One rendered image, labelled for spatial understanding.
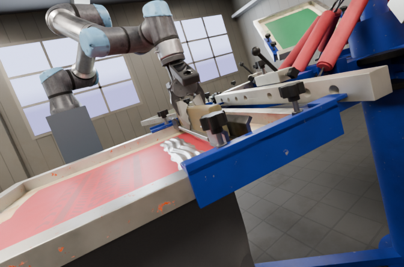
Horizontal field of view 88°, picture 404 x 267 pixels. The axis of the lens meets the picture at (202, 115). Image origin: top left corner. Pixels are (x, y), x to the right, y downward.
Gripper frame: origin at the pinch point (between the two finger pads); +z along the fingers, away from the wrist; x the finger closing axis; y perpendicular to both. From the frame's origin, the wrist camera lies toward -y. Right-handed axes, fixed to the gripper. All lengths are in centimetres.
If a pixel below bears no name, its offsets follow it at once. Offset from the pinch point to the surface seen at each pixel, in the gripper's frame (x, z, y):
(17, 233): 42.5, 5.3, -10.8
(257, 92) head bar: -21.9, -2.4, -0.9
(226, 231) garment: 7.1, 18.4, -21.9
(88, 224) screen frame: 25.4, 2.2, -29.0
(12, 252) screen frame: 34.2, 1.9, -27.6
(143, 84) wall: -22, -48, 358
